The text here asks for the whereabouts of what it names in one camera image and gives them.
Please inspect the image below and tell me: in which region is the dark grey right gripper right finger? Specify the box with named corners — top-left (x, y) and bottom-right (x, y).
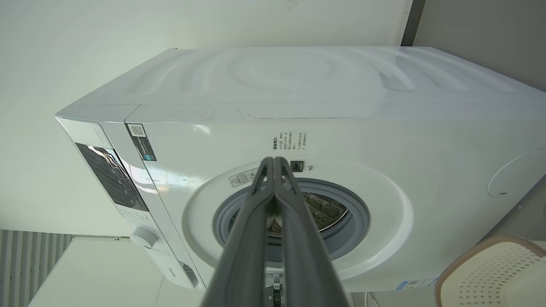
top-left (274, 156), bottom-right (351, 307)

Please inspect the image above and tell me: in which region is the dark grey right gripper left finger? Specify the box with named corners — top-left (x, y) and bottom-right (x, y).
top-left (200, 156), bottom-right (276, 307)

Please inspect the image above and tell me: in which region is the white plastic appliance dial knob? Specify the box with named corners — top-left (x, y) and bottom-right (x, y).
top-left (130, 227), bottom-right (159, 249)

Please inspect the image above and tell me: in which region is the beige perforated plastic laundry basket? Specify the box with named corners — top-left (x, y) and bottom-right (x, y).
top-left (434, 235), bottom-right (546, 307)

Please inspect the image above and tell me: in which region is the blue energy label sticker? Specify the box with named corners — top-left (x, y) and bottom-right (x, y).
top-left (395, 278), bottom-right (439, 291)

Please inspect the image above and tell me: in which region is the black QR code sticker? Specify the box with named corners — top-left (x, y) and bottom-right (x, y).
top-left (127, 123), bottom-right (157, 162)

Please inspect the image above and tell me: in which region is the white front-load washing machine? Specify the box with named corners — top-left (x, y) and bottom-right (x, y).
top-left (55, 46), bottom-right (546, 293)

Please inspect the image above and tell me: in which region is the white cabinet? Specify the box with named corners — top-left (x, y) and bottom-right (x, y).
top-left (28, 237), bottom-right (206, 307)

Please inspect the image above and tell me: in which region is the grey slatted panel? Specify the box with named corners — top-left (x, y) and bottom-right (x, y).
top-left (0, 230), bottom-right (73, 307)

